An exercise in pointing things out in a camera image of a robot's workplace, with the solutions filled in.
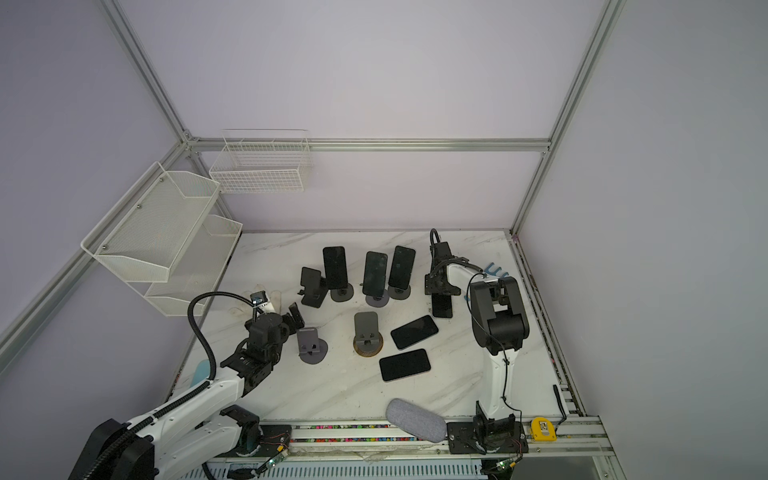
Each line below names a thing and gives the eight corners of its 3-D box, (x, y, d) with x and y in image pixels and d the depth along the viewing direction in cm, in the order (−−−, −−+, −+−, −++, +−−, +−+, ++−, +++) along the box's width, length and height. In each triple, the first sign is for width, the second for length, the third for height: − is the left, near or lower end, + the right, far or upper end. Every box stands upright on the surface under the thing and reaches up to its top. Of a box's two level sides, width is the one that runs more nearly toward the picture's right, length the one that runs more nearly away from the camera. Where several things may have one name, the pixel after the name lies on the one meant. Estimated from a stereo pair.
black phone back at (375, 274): (365, 299, 101) (362, 273, 90) (367, 278, 107) (364, 251, 96) (386, 299, 101) (385, 273, 90) (387, 278, 107) (386, 251, 96)
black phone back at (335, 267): (328, 296, 103) (319, 267, 90) (331, 276, 108) (323, 246, 96) (349, 296, 103) (342, 267, 90) (351, 276, 108) (345, 246, 96)
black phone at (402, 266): (389, 293, 104) (389, 264, 91) (395, 275, 109) (395, 245, 96) (408, 296, 103) (410, 267, 90) (412, 278, 108) (415, 248, 95)
